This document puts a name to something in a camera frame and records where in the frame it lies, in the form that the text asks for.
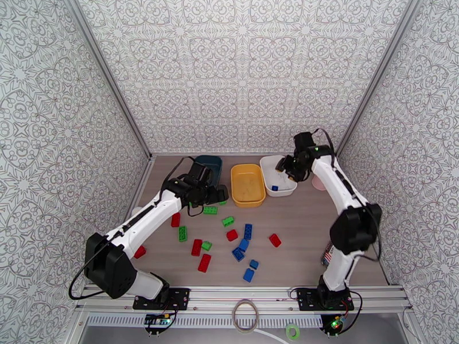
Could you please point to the long green lego brick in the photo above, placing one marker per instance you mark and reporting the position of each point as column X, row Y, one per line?
column 183, row 233
column 210, row 210

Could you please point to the small curved green lego brick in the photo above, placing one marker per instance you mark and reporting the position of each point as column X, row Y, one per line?
column 206, row 245

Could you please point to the long red lego brick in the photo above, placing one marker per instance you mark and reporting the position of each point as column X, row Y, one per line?
column 197, row 247
column 204, row 263

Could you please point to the small red lego brick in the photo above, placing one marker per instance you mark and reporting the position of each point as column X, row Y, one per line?
column 275, row 240
column 232, row 235
column 140, row 252

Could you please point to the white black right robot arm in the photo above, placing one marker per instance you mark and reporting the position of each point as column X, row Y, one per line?
column 340, row 189

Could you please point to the dark teal plastic container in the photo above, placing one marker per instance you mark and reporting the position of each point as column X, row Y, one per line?
column 215, row 167

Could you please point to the pink cup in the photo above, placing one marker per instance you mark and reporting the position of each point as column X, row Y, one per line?
column 318, row 184

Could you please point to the white plastic container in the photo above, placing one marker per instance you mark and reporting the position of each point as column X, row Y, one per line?
column 267, row 178

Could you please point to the yellow plastic container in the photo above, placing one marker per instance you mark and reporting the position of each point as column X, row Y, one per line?
column 247, row 185

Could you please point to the flag print can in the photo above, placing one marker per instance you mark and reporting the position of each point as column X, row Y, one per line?
column 327, row 258

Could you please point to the slotted metal strip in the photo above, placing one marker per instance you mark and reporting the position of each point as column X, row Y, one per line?
column 200, row 320

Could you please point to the white tube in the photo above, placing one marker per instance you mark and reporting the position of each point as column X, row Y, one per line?
column 273, row 336

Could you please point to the green tape roll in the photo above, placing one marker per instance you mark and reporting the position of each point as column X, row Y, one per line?
column 287, row 332

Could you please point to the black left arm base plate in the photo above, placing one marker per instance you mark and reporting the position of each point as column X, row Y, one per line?
column 179, row 298

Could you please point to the aluminium frame post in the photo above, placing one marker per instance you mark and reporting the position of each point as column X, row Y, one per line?
column 110, row 76
column 378, row 74

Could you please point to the aluminium mounting rail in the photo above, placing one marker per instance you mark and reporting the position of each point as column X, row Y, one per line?
column 244, row 293

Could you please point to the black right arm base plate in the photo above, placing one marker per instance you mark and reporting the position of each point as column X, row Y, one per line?
column 306, row 300

